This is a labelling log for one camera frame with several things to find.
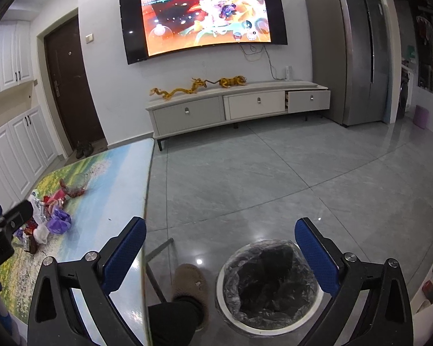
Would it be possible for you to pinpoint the red snack wrapper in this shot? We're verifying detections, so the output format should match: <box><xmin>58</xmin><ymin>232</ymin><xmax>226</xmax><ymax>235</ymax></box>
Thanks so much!
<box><xmin>22</xmin><ymin>219</ymin><xmax>38</xmax><ymax>255</ymax></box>

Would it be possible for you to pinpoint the white plastic bag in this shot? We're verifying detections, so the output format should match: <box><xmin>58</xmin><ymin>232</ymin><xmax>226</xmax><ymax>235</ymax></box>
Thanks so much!
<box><xmin>33</xmin><ymin>223</ymin><xmax>50</xmax><ymax>245</ymax></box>

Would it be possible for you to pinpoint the purple wrapper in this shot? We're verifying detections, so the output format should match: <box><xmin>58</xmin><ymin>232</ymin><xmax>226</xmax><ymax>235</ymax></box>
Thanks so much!
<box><xmin>47</xmin><ymin>208</ymin><xmax>72</xmax><ymax>235</ymax></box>

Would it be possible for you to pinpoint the pink red wrapper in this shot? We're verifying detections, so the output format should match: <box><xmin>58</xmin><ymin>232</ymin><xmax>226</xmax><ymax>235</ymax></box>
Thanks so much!
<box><xmin>44</xmin><ymin>188</ymin><xmax>66</xmax><ymax>216</ymax></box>

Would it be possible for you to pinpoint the clear red wrapper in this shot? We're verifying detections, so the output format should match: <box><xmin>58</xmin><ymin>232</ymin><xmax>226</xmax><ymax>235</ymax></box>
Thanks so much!
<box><xmin>59</xmin><ymin>178</ymin><xmax>87</xmax><ymax>198</ymax></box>

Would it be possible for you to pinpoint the white round trash bin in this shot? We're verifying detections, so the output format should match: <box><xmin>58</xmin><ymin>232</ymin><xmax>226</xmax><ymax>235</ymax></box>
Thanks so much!
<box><xmin>215</xmin><ymin>240</ymin><xmax>324</xmax><ymax>337</ymax></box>

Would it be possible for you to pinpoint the white shoe cabinet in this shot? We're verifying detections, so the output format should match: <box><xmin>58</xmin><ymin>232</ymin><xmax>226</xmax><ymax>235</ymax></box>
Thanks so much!
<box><xmin>0</xmin><ymin>20</ymin><xmax>57</xmax><ymax>210</ymax></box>

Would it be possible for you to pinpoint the pair of dark shoes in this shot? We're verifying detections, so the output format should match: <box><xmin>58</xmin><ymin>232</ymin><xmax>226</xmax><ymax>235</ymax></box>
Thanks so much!
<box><xmin>76</xmin><ymin>141</ymin><xmax>94</xmax><ymax>159</ymax></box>

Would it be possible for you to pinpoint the brown slipper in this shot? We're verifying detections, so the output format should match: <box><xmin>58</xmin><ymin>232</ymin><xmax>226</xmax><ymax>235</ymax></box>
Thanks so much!
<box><xmin>172</xmin><ymin>263</ymin><xmax>210</xmax><ymax>331</ymax></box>

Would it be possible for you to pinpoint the purple stool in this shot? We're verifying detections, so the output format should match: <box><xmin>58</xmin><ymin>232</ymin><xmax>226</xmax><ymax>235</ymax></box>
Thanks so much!
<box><xmin>413</xmin><ymin>105</ymin><xmax>430</xmax><ymax>130</ymax></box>

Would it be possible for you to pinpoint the dark brown entrance door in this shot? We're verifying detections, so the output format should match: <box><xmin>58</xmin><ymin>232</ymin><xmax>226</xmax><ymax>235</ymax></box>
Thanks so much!
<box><xmin>44</xmin><ymin>16</ymin><xmax>104</xmax><ymax>148</ymax></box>

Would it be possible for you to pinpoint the white tv cabinet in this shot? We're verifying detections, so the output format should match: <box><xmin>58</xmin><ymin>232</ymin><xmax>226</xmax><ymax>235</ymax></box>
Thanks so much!
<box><xmin>146</xmin><ymin>80</ymin><xmax>331</xmax><ymax>147</ymax></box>

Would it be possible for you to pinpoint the golden dragon figurine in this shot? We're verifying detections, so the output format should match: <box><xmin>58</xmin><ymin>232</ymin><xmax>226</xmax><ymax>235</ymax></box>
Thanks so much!
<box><xmin>149</xmin><ymin>78</ymin><xmax>207</xmax><ymax>100</ymax></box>

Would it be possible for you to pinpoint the white power strip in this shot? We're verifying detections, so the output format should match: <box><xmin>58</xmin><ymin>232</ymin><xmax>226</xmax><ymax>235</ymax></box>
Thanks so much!
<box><xmin>285</xmin><ymin>66</ymin><xmax>292</xmax><ymax>80</ymax></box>

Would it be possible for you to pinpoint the golden tiger figurine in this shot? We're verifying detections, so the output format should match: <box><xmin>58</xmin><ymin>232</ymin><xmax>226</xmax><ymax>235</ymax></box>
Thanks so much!
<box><xmin>217</xmin><ymin>75</ymin><xmax>247</xmax><ymax>88</ymax></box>

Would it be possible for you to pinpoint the hanging clothes rack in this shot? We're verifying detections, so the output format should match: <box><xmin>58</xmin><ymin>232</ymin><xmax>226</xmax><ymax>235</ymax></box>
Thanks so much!
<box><xmin>411</xmin><ymin>1</ymin><xmax>433</xmax><ymax>93</ymax></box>

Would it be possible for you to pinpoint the grey refrigerator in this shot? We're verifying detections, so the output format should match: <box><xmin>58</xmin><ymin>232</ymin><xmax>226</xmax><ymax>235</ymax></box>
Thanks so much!
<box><xmin>305</xmin><ymin>0</ymin><xmax>390</xmax><ymax>127</ymax></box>

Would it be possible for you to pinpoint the wall mounted television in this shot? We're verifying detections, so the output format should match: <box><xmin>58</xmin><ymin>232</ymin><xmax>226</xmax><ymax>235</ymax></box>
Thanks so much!
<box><xmin>120</xmin><ymin>0</ymin><xmax>288</xmax><ymax>64</ymax></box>

